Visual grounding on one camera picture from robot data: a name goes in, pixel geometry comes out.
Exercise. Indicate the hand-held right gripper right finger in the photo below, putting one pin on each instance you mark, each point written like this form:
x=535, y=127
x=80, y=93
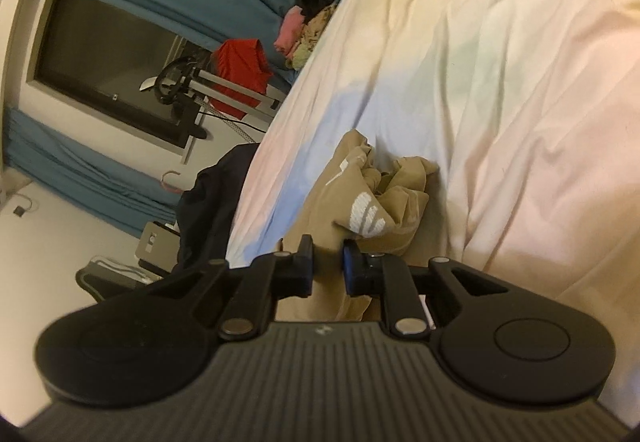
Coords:
x=350, y=272

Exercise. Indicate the dark window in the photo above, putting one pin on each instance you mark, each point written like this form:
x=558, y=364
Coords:
x=100, y=52

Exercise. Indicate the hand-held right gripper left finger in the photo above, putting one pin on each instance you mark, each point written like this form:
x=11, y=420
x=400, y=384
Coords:
x=305, y=267

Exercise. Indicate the beige garment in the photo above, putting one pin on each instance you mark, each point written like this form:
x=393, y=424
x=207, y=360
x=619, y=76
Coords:
x=312, y=34

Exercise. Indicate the white bed sheet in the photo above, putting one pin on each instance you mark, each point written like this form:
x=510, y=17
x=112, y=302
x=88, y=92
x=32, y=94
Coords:
x=500, y=72

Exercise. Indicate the dark navy cloth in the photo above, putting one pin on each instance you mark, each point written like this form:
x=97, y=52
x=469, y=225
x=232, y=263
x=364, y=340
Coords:
x=210, y=202

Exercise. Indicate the black hoop-shaped device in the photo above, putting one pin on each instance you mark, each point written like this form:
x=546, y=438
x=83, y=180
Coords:
x=161, y=72

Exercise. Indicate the pink garment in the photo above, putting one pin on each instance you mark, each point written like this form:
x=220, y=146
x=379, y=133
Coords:
x=290, y=32

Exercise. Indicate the pink clothes hanger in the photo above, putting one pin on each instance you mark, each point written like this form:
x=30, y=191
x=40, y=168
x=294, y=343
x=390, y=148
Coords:
x=170, y=172

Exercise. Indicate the tan garment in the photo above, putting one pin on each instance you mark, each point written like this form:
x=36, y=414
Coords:
x=330, y=207

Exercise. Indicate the red garment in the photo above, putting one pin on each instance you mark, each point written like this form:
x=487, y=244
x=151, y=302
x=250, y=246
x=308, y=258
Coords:
x=240, y=67

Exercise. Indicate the grey flat device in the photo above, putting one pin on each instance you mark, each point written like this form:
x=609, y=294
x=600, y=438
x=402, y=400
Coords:
x=110, y=274

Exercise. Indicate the grey box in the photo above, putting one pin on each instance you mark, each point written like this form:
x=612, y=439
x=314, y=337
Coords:
x=157, y=244

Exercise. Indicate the small black plug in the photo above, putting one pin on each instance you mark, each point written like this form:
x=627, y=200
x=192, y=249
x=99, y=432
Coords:
x=20, y=211

